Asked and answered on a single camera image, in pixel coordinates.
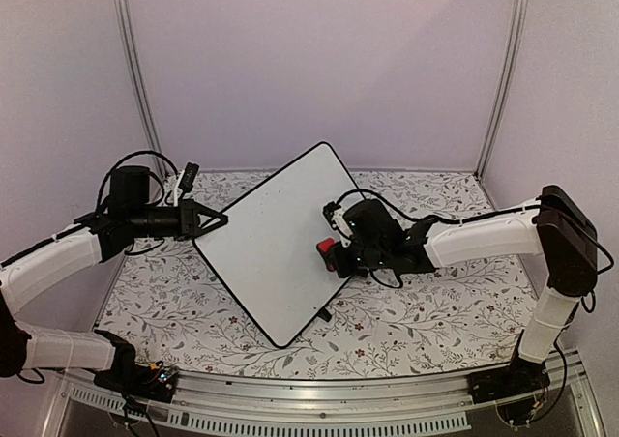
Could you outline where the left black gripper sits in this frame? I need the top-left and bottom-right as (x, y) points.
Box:
(130, 199), (229, 242)

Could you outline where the red whiteboard eraser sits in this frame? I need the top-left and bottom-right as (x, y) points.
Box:
(316, 238), (336, 255)

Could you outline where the white whiteboard with black frame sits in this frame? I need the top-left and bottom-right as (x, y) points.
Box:
(193, 142), (357, 349)

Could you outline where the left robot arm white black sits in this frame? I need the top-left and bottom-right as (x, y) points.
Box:
(1, 150), (228, 393)

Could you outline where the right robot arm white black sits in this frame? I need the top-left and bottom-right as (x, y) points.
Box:
(316, 185), (611, 394)

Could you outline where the black whiteboard stand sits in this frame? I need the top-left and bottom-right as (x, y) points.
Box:
(317, 308), (332, 323)

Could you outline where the floral patterned table mat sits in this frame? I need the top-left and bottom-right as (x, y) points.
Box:
(94, 169), (560, 380)

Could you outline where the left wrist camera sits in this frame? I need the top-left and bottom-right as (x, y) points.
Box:
(171, 162), (199, 206)

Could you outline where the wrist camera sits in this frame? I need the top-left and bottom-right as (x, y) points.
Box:
(171, 162), (199, 206)
(322, 202), (353, 248)

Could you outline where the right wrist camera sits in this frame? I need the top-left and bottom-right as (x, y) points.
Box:
(322, 202), (353, 248)

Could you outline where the front aluminium rail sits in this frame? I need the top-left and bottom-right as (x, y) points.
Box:
(42, 349), (609, 436)

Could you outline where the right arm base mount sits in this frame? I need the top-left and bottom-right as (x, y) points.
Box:
(466, 358), (550, 404)

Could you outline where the left aluminium frame post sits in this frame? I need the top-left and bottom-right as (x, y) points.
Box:
(113, 0), (162, 154)

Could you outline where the aluminium frame post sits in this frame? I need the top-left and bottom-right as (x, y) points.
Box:
(113, 0), (162, 154)
(475, 0), (528, 182)

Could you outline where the right aluminium frame post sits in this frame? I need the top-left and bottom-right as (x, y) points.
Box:
(475, 0), (528, 182)

